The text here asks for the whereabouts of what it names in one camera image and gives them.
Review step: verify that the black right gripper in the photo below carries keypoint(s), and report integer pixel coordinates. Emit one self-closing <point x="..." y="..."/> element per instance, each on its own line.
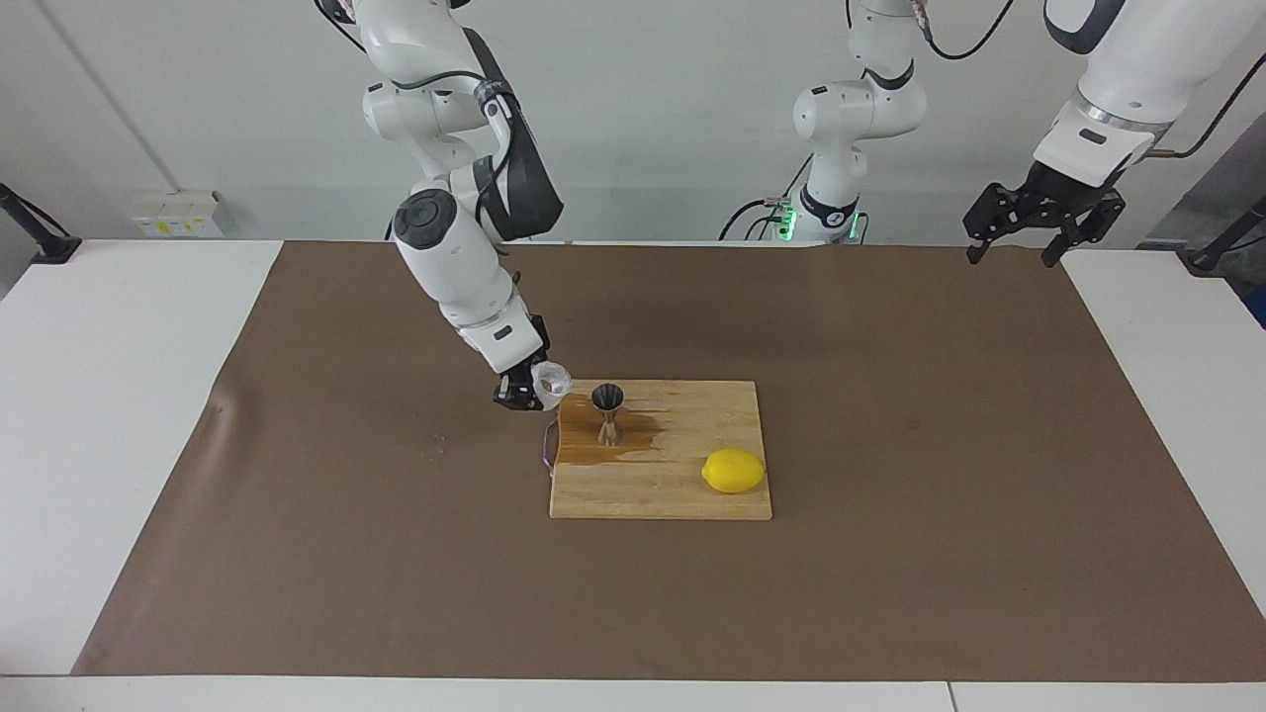
<point x="542" y="351"/>

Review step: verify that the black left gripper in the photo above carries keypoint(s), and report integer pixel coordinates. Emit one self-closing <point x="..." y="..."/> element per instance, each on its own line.
<point x="1063" y="193"/>

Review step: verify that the small clear glass cup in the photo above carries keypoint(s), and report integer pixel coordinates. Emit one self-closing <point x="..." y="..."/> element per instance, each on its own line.
<point x="552" y="384"/>

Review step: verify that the steel cocktail jigger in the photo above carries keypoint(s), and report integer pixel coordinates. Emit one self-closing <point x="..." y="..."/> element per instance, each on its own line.
<point x="608" y="420"/>

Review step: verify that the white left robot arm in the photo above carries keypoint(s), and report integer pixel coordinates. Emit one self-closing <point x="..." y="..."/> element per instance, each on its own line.
<point x="1147" y="59"/>

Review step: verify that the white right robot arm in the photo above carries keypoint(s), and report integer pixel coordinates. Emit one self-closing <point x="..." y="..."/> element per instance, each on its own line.
<point x="455" y="267"/>

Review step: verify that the wooden cutting board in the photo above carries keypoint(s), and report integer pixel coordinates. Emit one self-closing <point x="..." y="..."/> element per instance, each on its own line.
<point x="653" y="489"/>

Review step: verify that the dark gray panel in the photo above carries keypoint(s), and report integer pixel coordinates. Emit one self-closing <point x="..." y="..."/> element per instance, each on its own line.
<point x="1212" y="188"/>

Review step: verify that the black clamp stand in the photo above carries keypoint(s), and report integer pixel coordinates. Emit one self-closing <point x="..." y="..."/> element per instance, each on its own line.
<point x="1212" y="259"/>
<point x="45" y="245"/>

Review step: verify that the yellow lemon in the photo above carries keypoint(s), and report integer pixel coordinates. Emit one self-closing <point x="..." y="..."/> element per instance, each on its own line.
<point x="734" y="471"/>

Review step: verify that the blue object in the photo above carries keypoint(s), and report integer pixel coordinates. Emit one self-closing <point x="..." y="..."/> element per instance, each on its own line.
<point x="1260" y="309"/>

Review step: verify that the brown paper table mat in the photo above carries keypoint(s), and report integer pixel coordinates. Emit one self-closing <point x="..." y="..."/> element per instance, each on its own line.
<point x="890" y="574"/>

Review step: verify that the white wall socket box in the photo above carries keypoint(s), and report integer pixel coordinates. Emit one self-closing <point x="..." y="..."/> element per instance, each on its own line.
<point x="178" y="213"/>

